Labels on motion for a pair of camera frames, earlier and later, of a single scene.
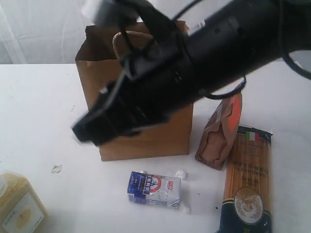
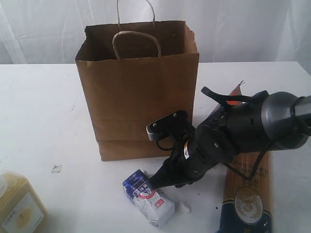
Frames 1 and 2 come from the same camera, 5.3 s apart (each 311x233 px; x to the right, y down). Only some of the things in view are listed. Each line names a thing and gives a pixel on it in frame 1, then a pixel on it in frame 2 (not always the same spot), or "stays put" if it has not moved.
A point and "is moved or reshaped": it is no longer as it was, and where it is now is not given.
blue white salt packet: (156, 190) is moved or reshaped
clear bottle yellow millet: (22, 210) stays put
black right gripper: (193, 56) → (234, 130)
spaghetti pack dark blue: (246, 206) stays put
